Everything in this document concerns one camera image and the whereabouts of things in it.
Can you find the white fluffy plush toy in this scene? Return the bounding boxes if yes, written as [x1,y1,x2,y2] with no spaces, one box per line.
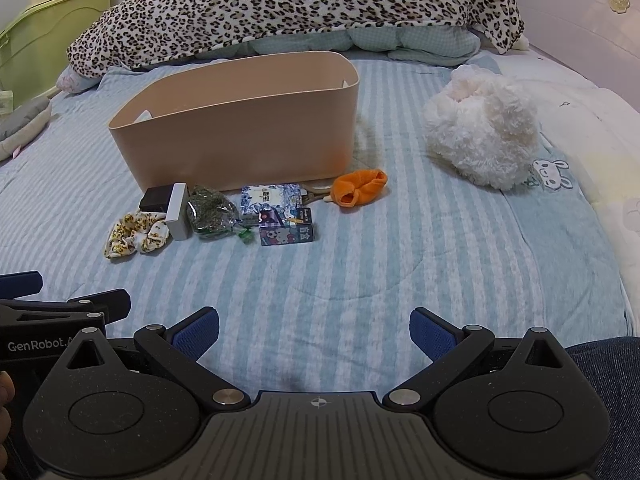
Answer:
[424,64,542,191]

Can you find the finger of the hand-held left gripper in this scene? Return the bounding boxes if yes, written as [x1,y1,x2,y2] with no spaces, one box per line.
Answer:
[0,271,44,300]
[0,288,132,333]

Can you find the small scissors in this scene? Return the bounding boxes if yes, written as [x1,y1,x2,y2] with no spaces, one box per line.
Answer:
[300,182,333,206]

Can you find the person's leg in jeans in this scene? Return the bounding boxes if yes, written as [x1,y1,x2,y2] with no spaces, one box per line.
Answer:
[564,335,640,480]

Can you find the striped blue bed sheet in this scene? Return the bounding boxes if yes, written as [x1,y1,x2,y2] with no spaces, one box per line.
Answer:
[0,55,632,401]

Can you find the white quilt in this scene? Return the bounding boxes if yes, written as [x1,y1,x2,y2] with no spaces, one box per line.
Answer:
[475,50,640,273]

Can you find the blue white patterned box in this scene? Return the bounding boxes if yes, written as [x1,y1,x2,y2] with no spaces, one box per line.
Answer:
[240,183,304,221]

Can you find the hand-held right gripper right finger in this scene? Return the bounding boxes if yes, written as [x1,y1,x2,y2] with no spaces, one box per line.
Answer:
[382,307,577,407]

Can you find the light blue checked quilt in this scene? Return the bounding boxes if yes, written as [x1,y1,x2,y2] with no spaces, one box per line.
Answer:
[200,25,482,67]

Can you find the yellow floral scrunchie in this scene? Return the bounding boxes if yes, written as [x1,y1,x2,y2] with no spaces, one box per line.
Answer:
[103,211,169,260]

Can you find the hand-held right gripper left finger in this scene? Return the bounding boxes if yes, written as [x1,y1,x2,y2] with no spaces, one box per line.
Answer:
[57,307,252,407]

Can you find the white grey box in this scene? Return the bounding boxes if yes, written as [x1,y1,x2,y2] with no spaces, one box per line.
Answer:
[165,183,192,242]

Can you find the orange plush toy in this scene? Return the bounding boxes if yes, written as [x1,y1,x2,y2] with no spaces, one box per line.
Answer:
[330,169,388,209]

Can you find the grey plush toy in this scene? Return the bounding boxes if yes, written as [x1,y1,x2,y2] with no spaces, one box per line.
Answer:
[0,95,53,162]

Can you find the black box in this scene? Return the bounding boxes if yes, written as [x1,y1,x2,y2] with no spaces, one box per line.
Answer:
[139,186,174,213]

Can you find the green plastic drawer cabinet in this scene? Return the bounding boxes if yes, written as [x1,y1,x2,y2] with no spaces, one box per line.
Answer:
[0,0,115,111]

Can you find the pink pillow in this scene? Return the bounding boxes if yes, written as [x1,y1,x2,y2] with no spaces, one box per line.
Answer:
[56,66,102,94]

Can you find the silver foil snack packet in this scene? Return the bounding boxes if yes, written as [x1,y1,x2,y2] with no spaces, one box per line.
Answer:
[186,185,240,240]

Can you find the purple cartoon box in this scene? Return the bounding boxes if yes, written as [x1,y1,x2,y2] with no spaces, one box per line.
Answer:
[258,208,316,247]

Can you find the person's left hand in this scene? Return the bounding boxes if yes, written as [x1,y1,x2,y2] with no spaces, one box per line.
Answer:
[0,371,15,467]

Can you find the leopard print blanket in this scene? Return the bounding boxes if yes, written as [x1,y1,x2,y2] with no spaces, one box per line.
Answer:
[66,0,526,79]

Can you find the pink plastic storage basket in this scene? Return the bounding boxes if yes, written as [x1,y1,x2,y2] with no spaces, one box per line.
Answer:
[108,51,361,193]

